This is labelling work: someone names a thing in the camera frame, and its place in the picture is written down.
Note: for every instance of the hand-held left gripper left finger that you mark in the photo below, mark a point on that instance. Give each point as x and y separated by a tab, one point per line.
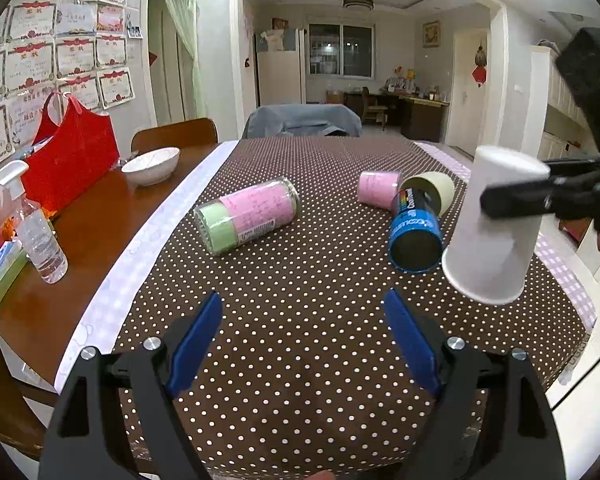
196	342

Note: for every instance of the pale green cup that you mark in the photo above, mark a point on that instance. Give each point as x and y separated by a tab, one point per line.
437	190

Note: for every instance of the dark wooden desk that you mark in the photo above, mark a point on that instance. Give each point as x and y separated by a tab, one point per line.
422	117

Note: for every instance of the wall of award certificates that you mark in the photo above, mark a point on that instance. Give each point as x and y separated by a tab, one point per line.
45	55

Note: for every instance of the red hanging ornament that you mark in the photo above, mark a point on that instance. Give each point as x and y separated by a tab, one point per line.
480	62

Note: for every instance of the white door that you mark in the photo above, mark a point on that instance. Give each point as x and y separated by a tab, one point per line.
465	105

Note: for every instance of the wooden dining chair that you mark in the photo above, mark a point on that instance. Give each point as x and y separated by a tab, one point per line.
175	132

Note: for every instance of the clear spray bottle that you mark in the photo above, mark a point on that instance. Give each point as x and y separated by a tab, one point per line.
42	245

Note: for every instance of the dark wooden chair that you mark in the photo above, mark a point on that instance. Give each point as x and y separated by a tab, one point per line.
372	107

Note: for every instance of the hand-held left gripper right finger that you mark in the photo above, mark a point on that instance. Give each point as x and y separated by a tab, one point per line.
410	342

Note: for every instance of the white ceramic bowl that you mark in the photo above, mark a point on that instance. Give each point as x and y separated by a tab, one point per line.
150	167

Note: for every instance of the white paper cup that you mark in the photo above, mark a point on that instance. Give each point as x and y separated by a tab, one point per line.
485	245

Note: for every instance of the framed painting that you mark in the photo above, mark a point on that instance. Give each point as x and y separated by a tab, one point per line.
431	34

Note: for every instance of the white refrigerator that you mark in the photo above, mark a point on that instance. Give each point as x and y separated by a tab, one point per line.
277	75

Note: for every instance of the green lace curtain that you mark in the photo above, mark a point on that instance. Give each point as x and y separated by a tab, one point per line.
180	20

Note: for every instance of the pink cup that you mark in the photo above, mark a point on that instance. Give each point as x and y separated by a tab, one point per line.
377	187

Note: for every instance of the grey covered chair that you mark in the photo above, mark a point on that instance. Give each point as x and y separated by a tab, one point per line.
300	120

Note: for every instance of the red tote bag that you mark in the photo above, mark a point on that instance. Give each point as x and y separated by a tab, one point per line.
72	160

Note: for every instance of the window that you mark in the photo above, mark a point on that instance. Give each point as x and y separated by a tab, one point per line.
340	50

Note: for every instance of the clear jar of stacked cups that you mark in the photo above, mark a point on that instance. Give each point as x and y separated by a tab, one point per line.
252	212

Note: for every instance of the green tissue box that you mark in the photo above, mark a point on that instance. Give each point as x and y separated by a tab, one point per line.
2	275

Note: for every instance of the white cabinet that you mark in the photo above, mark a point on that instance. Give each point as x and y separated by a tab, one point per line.
555	105

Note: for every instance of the brown polka dot tablecloth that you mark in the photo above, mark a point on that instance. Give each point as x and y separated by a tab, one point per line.
300	300
130	255

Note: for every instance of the blue printed cup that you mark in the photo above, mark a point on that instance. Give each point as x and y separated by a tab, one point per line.
414	232

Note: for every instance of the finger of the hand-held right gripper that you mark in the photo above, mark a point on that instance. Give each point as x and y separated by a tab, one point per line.
572	162
530	196

